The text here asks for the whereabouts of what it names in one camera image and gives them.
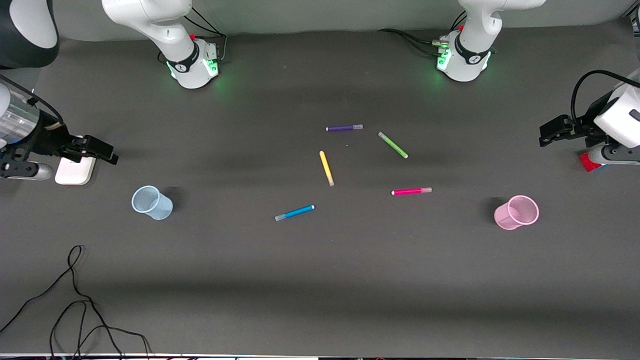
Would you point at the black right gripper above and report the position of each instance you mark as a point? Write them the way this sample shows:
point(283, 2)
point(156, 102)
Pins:
point(51, 138)

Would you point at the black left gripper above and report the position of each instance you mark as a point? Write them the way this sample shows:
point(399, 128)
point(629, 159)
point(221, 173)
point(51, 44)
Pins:
point(584, 127)

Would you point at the pink marker pen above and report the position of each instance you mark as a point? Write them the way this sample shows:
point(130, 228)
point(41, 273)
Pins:
point(407, 191)

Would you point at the blue marker pen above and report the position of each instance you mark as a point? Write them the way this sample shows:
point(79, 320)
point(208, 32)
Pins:
point(297, 212)

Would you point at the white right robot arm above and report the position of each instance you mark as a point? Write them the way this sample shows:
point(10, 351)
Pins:
point(165, 30)

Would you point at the flat white plastic box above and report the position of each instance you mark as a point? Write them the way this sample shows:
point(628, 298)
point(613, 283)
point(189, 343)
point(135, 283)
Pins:
point(72, 172)

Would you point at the red and white cube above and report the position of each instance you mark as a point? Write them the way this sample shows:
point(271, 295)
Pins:
point(586, 162)

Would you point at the translucent blue plastic cup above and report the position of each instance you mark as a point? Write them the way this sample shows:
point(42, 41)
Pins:
point(152, 205)

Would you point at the translucent pink plastic cup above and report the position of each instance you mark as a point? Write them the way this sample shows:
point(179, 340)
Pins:
point(517, 214)

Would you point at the green marker pen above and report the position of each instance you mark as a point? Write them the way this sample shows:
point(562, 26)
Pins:
point(393, 145)

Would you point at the purple marker pen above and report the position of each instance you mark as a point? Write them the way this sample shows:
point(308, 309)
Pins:
point(342, 128)

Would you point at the yellow marker pen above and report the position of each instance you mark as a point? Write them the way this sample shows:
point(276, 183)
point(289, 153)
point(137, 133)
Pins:
point(326, 167)

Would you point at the dark grey table mat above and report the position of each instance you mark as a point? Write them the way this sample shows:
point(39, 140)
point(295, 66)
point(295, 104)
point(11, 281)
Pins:
point(320, 260)

